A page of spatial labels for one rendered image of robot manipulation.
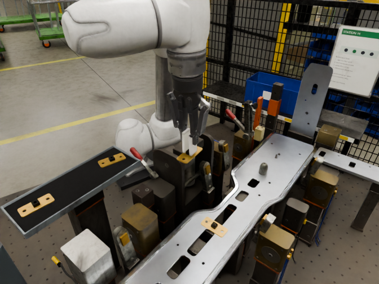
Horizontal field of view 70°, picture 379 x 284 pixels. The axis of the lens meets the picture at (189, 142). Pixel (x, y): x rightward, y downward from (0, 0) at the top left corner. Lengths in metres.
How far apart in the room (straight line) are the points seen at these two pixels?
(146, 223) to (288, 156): 0.70
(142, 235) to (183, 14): 0.58
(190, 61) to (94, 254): 0.51
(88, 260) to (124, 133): 0.82
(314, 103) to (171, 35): 0.91
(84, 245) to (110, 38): 0.50
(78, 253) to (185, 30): 0.57
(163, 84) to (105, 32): 0.79
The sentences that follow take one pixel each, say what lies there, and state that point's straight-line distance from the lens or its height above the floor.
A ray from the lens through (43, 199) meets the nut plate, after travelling 0.85.
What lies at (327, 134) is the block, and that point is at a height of 1.05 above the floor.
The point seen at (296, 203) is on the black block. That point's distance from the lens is 1.04.
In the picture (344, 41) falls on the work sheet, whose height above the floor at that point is 1.38.
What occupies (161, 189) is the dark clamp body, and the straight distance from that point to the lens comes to 0.90.
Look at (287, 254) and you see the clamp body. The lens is 0.87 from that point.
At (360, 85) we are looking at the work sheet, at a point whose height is 1.19.
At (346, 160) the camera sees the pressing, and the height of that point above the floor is 1.00.
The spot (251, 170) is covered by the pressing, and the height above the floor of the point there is 1.00.
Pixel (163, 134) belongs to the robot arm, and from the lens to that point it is 1.46.
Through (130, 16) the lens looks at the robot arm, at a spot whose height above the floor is 1.62.
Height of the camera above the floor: 1.70
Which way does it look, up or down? 34 degrees down
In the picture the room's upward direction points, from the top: straight up
